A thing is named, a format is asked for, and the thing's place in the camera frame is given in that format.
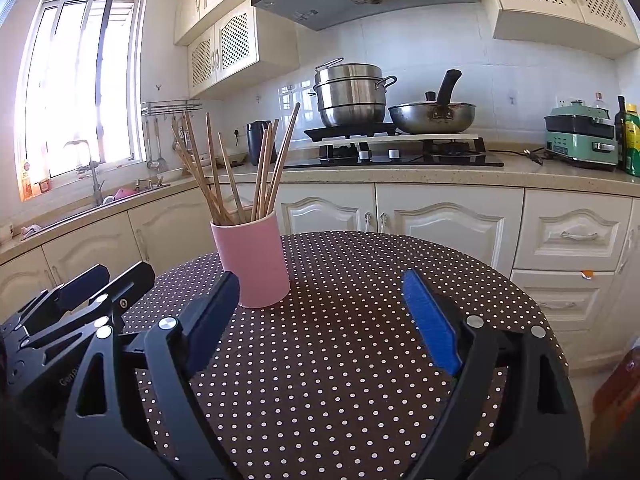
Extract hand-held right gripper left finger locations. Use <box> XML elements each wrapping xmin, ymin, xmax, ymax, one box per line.
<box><xmin>57</xmin><ymin>270</ymin><xmax>242</xmax><ymax>480</ymax></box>

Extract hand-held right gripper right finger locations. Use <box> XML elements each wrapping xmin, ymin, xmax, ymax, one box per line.
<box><xmin>402</xmin><ymin>268</ymin><xmax>587</xmax><ymax>480</ymax></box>

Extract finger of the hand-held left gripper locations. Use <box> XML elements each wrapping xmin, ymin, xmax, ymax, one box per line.
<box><xmin>0</xmin><ymin>264</ymin><xmax>111</xmax><ymax>335</ymax></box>
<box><xmin>20</xmin><ymin>261</ymin><xmax>156</xmax><ymax>349</ymax></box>

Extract pink cup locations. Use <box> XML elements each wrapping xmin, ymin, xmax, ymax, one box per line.
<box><xmin>210</xmin><ymin>207</ymin><xmax>292</xmax><ymax>308</ymax></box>

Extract bunch of chopsticks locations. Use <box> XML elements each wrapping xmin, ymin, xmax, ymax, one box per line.
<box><xmin>170</xmin><ymin>102</ymin><xmax>302</xmax><ymax>226</ymax></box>

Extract hanging perforated metal utensils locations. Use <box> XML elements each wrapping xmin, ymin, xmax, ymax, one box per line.
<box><xmin>171</xmin><ymin>115</ymin><xmax>193</xmax><ymax>153</ymax></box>

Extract stainless steel sink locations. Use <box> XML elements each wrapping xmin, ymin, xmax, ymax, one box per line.
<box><xmin>30</xmin><ymin>180</ymin><xmax>171</xmax><ymax>233</ymax></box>

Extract polka dot round table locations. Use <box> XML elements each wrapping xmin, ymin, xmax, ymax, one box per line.
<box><xmin>120</xmin><ymin>231</ymin><xmax>568</xmax><ymax>480</ymax></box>

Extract chrome kitchen faucet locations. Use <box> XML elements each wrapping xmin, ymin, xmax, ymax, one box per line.
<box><xmin>64</xmin><ymin>139</ymin><xmax>107</xmax><ymax>207</ymax></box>

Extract orange labelled bottle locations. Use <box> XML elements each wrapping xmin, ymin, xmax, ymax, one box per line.
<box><xmin>20</xmin><ymin>157</ymin><xmax>34</xmax><ymax>201</ymax></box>

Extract hanging metal ladle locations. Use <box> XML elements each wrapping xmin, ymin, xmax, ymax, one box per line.
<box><xmin>146</xmin><ymin>119</ymin><xmax>160</xmax><ymax>171</ymax></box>

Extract hanging metal spatula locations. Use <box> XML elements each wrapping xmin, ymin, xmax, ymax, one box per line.
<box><xmin>154</xmin><ymin>119</ymin><xmax>169</xmax><ymax>171</ymax></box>

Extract black glass gas hob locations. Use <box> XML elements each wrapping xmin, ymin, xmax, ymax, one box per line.
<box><xmin>282</xmin><ymin>136</ymin><xmax>505</xmax><ymax>168</ymax></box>

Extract black electric kettle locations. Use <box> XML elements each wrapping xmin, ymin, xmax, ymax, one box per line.
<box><xmin>246</xmin><ymin>120</ymin><xmax>278</xmax><ymax>166</ymax></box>

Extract white stone board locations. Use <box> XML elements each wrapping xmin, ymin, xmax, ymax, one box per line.
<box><xmin>312</xmin><ymin>132</ymin><xmax>480</xmax><ymax>147</ymax></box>

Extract kitchen window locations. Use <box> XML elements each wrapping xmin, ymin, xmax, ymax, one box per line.
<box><xmin>14</xmin><ymin>0</ymin><xmax>148</xmax><ymax>203</ymax></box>

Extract reddish brown object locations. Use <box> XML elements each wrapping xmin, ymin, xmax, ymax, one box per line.
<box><xmin>592</xmin><ymin>345</ymin><xmax>640</xmax><ymax>461</ymax></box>

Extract stainless steel steamer pot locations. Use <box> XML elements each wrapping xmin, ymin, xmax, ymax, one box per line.
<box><xmin>307</xmin><ymin>57</ymin><xmax>398</xmax><ymax>129</ymax></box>

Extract green electric cooker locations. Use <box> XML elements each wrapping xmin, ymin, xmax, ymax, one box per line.
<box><xmin>544</xmin><ymin>100</ymin><xmax>621</xmax><ymax>172</ymax></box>

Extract dark oil bottle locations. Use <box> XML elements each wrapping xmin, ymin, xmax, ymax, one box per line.
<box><xmin>615</xmin><ymin>95</ymin><xmax>629</xmax><ymax>171</ymax></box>

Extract yellow green bottle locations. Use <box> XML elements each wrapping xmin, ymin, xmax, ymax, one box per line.
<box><xmin>622</xmin><ymin>103</ymin><xmax>640</xmax><ymax>177</ymax></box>

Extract metal utensil rail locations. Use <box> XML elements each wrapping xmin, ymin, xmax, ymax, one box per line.
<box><xmin>141</xmin><ymin>99</ymin><xmax>203</xmax><ymax>120</ymax></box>

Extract black power cable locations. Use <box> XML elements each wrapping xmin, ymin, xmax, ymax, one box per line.
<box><xmin>487</xmin><ymin>146</ymin><xmax>548</xmax><ymax>166</ymax></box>

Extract steel wok with black handle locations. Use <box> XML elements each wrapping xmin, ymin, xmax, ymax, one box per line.
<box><xmin>387</xmin><ymin>69</ymin><xmax>477</xmax><ymax>135</ymax></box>

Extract cream lattice door wall cabinet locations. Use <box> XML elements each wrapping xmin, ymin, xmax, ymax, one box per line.
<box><xmin>187</xmin><ymin>0</ymin><xmax>301</xmax><ymax>100</ymax></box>

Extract wide lattice door wall cabinet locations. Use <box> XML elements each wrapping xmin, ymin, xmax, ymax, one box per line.
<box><xmin>477</xmin><ymin>0</ymin><xmax>640</xmax><ymax>59</ymax></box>

